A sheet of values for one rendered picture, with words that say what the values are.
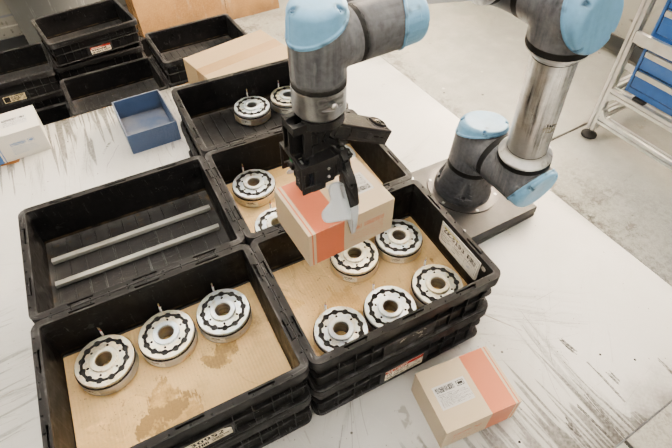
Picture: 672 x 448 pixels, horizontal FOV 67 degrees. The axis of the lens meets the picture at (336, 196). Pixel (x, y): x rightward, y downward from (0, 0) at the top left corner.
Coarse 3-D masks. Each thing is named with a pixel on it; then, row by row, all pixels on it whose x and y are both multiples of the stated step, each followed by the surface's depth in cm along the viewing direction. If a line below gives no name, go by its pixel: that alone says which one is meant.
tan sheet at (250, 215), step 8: (360, 160) 132; (280, 168) 130; (288, 168) 130; (368, 168) 130; (280, 176) 128; (288, 176) 128; (376, 176) 128; (232, 184) 126; (280, 184) 126; (232, 192) 124; (272, 200) 122; (240, 208) 120; (248, 208) 120; (256, 208) 120; (264, 208) 120; (248, 216) 119; (256, 216) 119; (248, 224) 117
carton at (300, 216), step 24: (360, 168) 87; (288, 192) 83; (312, 192) 83; (360, 192) 83; (384, 192) 83; (288, 216) 82; (312, 216) 80; (360, 216) 80; (384, 216) 84; (312, 240) 78; (336, 240) 81; (360, 240) 85; (312, 264) 82
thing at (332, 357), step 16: (256, 240) 101; (464, 240) 101; (256, 256) 98; (480, 256) 98; (496, 272) 95; (272, 288) 93; (464, 288) 93; (480, 288) 94; (288, 304) 90; (432, 304) 90; (448, 304) 91; (288, 320) 88; (400, 320) 88; (416, 320) 89; (304, 336) 86; (368, 336) 86; (384, 336) 87; (304, 352) 84; (336, 352) 84; (352, 352) 85; (320, 368) 84
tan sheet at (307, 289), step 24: (384, 264) 109; (408, 264) 109; (288, 288) 105; (312, 288) 105; (336, 288) 105; (360, 288) 105; (408, 288) 105; (312, 312) 101; (360, 312) 101; (312, 336) 97
